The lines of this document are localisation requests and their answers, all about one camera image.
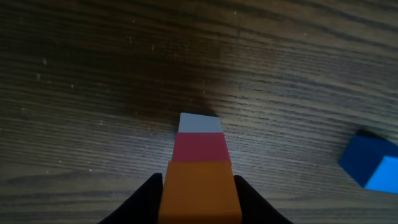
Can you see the red cube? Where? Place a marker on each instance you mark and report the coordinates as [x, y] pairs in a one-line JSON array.
[[200, 147]]

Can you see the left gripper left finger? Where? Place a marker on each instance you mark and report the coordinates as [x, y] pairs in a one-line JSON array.
[[141, 205]]

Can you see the blue cube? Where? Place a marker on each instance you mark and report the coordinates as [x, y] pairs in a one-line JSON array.
[[367, 161]]

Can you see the white cube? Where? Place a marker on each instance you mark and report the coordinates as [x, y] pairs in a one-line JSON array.
[[199, 124]]

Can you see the orange cube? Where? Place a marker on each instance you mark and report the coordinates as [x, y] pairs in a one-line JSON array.
[[200, 193]]

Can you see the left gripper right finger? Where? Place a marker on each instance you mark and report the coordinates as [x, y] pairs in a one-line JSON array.
[[258, 208]]

